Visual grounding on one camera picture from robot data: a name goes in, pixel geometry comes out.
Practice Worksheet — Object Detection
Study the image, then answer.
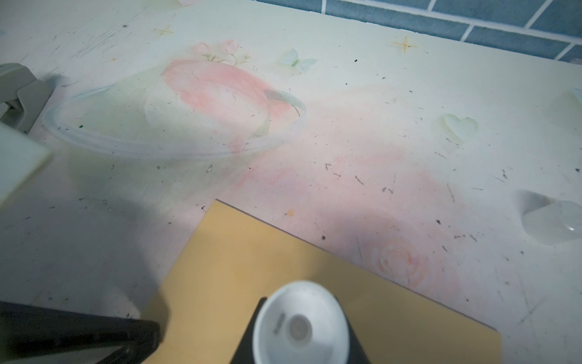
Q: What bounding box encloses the grey stapler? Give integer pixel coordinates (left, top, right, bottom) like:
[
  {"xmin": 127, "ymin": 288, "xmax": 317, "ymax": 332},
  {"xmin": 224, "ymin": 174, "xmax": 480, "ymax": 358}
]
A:
[{"xmin": 1, "ymin": 63, "xmax": 52, "ymax": 134}]

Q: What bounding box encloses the white glue stick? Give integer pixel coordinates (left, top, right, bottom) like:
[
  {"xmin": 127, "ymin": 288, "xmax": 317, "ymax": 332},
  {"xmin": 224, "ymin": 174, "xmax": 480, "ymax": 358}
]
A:
[{"xmin": 252, "ymin": 281, "xmax": 350, "ymax": 363}]

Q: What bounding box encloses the translucent glue stick cap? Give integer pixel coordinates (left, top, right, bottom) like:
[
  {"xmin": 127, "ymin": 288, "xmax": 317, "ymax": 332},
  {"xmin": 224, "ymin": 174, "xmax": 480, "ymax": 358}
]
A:
[{"xmin": 522, "ymin": 201, "xmax": 581, "ymax": 246}]

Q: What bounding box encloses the brown kraft envelope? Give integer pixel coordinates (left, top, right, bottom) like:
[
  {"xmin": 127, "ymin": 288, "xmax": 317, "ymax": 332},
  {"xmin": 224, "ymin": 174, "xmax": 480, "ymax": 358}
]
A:
[{"xmin": 142, "ymin": 202, "xmax": 502, "ymax": 363}]

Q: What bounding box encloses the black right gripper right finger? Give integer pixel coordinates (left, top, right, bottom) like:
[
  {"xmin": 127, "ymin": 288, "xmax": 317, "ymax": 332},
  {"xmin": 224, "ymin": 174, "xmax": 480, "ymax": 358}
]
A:
[{"xmin": 333, "ymin": 297, "xmax": 371, "ymax": 364}]

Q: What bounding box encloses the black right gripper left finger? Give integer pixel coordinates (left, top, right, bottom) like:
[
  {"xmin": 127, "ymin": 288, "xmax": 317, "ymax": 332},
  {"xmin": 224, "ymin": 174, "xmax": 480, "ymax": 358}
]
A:
[{"xmin": 230, "ymin": 297, "xmax": 267, "ymax": 364}]

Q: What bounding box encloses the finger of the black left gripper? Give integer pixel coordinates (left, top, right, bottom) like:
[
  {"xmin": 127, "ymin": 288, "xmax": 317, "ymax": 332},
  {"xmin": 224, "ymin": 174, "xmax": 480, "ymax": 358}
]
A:
[{"xmin": 1, "ymin": 301, "xmax": 162, "ymax": 363}]

